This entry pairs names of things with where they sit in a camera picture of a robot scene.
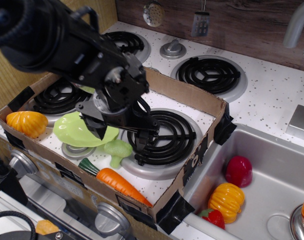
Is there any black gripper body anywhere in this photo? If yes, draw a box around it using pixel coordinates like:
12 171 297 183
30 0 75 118
65 34 159 135

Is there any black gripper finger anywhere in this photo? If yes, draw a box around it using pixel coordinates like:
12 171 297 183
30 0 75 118
135 130 154 151
80 113 107 140

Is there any light green toy broccoli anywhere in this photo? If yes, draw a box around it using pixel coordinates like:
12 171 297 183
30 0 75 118
104 139 133 169

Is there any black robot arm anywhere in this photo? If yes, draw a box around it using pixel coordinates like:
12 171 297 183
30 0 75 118
0 0 160 150

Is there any light green plastic plate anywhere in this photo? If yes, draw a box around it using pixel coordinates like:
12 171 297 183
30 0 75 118
53 111 119 147

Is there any front right black burner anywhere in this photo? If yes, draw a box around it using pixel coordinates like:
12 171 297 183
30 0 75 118
126 108 197 166

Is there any silver stove knob under plate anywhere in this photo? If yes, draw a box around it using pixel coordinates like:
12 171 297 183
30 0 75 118
61 143 96 161

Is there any front left black burner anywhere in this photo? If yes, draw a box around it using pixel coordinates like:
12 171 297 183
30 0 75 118
31 77 91 115

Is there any orange toy carrot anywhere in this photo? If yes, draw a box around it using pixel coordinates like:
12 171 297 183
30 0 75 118
78 158 153 207

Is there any silver stove knob back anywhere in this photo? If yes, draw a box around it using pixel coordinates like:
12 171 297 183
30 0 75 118
160 39 187 60

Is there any orange toy pumpkin on stove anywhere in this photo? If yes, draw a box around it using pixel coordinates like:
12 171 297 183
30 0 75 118
6 111 48 139

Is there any hanging silver strainer ladle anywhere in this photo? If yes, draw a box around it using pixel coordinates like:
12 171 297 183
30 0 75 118
143 0 165 28

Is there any cardboard fence with black tape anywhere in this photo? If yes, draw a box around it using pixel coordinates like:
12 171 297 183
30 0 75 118
0 69 229 240

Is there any silver oven knob left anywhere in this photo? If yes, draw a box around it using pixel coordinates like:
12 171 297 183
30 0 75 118
9 149 38 179

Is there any silver oven knob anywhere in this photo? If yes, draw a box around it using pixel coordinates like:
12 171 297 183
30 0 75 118
9 149 38 179
94 202 130 238

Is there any silver oven knob right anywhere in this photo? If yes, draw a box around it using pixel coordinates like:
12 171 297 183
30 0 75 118
94 202 130 238

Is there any back right black burner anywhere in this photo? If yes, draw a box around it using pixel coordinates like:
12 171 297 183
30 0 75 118
176 57 241 94

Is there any hanging silver slotted spatula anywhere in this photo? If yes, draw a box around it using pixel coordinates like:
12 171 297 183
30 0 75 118
191 0 210 37

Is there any dark red toy vegetable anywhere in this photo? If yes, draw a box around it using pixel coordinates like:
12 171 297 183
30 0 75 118
225 155 253 188

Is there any orange toy pumpkin in sink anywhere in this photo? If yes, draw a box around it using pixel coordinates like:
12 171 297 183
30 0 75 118
207 183 245 224

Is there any red toy strawberry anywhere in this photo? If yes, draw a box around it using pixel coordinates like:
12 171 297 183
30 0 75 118
198 208 225 230

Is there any orange toy piece bottom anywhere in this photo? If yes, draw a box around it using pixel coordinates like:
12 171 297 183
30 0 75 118
35 219 59 236

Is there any silver sink basin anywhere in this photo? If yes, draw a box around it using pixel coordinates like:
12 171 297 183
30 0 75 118
184 124 304 240

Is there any silver faucet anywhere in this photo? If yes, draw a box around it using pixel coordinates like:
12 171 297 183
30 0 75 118
283 2 304 49

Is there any silver sink drain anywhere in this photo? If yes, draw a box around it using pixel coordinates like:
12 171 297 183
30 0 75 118
290 204 304 240

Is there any black cable bottom left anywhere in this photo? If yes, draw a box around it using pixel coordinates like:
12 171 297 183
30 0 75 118
0 210 37 240

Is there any silver faucet base plate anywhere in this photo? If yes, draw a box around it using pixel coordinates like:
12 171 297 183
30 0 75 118
286 104 304 139

